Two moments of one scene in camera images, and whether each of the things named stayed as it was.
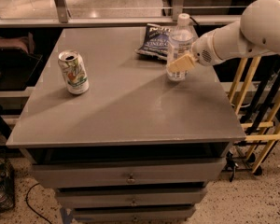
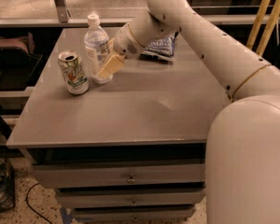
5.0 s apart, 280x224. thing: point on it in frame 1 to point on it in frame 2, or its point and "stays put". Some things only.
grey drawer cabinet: [118, 140] stays put
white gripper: [203, 51] to [125, 42]
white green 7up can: [74, 71] stays put
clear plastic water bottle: [181, 49] to [97, 43]
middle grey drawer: [130, 197] stays put
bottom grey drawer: [164, 214] stays put
